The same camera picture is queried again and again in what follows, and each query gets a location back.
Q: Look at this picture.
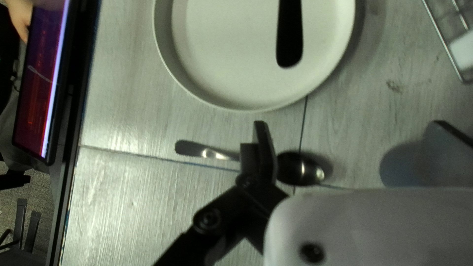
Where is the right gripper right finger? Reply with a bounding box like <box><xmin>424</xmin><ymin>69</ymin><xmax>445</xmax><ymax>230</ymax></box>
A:
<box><xmin>411</xmin><ymin>120</ymin><xmax>473</xmax><ymax>189</ymax></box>

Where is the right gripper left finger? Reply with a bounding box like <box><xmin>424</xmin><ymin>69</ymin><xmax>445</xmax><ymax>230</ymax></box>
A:
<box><xmin>152</xmin><ymin>120</ymin><xmax>289</xmax><ymax>266</ymax></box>

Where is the black spoon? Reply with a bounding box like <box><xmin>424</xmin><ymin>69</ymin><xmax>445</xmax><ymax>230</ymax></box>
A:
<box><xmin>175</xmin><ymin>140</ymin><xmax>326</xmax><ymax>186</ymax></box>

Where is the pale round plate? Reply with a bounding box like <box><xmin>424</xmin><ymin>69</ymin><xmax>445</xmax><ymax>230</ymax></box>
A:
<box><xmin>152</xmin><ymin>0</ymin><xmax>366</xmax><ymax>113</ymax></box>

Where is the black knife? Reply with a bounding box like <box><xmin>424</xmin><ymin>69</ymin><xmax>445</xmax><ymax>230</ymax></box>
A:
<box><xmin>276</xmin><ymin>0</ymin><xmax>304</xmax><ymax>68</ymax></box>

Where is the person's hand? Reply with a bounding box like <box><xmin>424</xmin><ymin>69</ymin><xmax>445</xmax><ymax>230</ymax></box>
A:
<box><xmin>5</xmin><ymin>0</ymin><xmax>34</xmax><ymax>43</ymax></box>

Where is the white cutlery holder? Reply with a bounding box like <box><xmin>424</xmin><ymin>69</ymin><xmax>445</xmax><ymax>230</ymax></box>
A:
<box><xmin>429</xmin><ymin>0</ymin><xmax>473</xmax><ymax>74</ymax></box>

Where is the laptop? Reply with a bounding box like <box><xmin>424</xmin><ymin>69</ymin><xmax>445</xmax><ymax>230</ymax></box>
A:
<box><xmin>11</xmin><ymin>0</ymin><xmax>71</xmax><ymax>166</ymax></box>

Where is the wire dish rack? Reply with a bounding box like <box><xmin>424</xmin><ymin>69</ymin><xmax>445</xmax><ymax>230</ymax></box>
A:
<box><xmin>421</xmin><ymin>0</ymin><xmax>473</xmax><ymax>85</ymax></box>

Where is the black frame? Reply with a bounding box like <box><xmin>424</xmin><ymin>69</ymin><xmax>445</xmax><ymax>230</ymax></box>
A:
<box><xmin>44</xmin><ymin>0</ymin><xmax>103</xmax><ymax>266</ymax></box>

